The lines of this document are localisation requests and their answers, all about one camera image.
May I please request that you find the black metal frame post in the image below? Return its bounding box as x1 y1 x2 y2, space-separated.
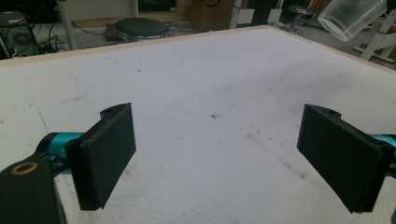
249 0 278 26

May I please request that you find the cardboard box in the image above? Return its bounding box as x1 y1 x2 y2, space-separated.
189 0 236 32

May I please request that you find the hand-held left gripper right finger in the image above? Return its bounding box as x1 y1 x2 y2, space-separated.
296 104 396 214

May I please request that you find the black round stool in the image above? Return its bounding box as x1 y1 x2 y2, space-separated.
113 17 171 41

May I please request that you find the white foam mat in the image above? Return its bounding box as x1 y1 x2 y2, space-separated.
0 27 396 224

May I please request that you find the black computer tower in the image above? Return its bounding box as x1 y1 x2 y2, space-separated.
0 11 39 60

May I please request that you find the white metal stand leg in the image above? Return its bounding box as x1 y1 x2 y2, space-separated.
57 0 79 51
129 0 140 19

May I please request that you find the white metal stand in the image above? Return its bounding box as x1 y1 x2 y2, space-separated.
352 8 396 63

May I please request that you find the clear plastic cup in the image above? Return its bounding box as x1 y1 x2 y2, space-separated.
317 0 389 43

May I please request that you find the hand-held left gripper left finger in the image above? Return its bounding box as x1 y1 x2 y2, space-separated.
64 102 137 212

